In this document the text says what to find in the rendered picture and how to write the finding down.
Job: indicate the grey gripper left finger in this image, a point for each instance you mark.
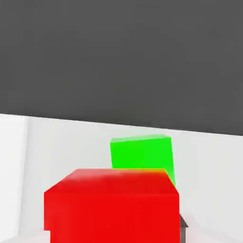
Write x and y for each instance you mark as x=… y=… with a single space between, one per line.
x=40 y=237

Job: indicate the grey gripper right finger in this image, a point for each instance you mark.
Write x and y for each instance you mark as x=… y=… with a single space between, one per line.
x=182 y=231

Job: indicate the small red cube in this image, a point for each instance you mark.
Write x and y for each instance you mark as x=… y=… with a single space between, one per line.
x=114 y=207

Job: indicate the small green cube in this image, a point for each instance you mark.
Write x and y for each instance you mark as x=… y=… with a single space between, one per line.
x=142 y=153

